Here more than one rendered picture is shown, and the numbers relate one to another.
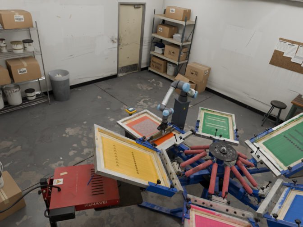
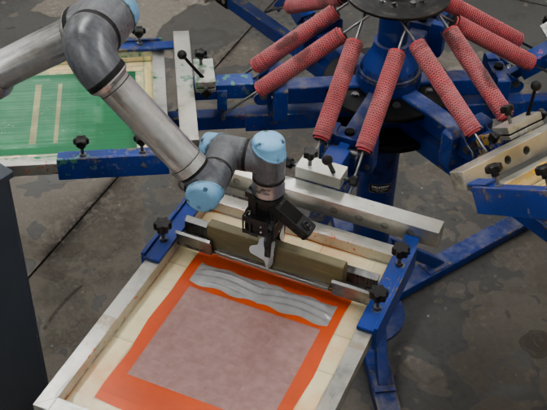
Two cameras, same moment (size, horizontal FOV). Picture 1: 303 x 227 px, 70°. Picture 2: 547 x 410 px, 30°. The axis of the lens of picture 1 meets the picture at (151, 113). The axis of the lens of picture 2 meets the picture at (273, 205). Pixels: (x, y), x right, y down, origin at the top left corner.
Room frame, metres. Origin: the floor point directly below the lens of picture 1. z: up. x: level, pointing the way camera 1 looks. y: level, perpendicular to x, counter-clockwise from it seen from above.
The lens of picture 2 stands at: (2.91, 1.52, 2.71)
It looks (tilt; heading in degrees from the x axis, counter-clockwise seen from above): 41 degrees down; 251
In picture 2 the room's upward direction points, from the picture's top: 1 degrees clockwise
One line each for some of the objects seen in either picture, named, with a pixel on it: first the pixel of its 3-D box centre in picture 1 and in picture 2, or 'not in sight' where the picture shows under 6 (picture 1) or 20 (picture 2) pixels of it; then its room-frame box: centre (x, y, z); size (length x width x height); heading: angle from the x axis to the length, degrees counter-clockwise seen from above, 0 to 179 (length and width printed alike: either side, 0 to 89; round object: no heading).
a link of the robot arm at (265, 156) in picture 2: (165, 114); (267, 158); (2.34, -0.18, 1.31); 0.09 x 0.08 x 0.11; 147
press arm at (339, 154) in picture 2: (181, 147); (328, 172); (2.09, -0.43, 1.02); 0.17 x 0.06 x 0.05; 48
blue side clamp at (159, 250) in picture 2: (175, 129); (179, 228); (2.51, -0.37, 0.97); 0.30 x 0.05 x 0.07; 48
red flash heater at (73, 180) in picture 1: (84, 185); not in sight; (1.32, 0.55, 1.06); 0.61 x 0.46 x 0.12; 108
